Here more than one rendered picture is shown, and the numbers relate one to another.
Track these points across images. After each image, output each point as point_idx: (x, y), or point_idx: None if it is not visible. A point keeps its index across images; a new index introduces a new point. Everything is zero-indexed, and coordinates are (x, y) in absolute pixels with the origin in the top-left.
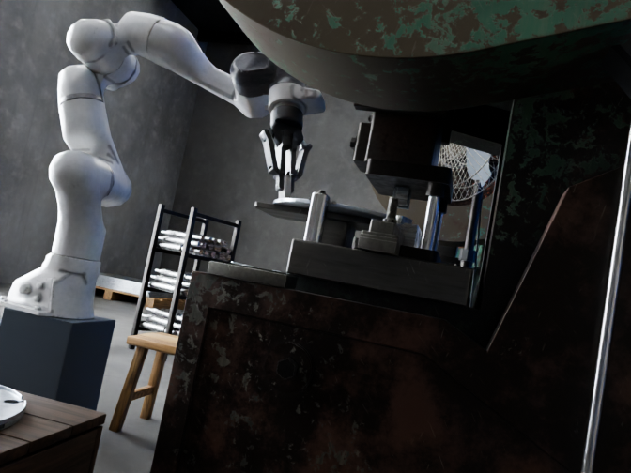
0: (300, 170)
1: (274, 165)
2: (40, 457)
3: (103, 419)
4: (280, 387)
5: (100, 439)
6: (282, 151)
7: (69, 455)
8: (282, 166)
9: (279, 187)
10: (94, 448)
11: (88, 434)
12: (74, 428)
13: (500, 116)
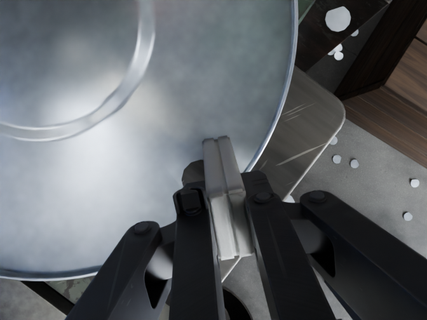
0: (138, 248)
1: (329, 201)
2: (426, 9)
3: (384, 82)
4: None
5: (374, 89)
6: (312, 291)
7: (399, 46)
8: (276, 216)
9: (262, 171)
10: (375, 84)
11: (391, 65)
12: (412, 39)
13: None
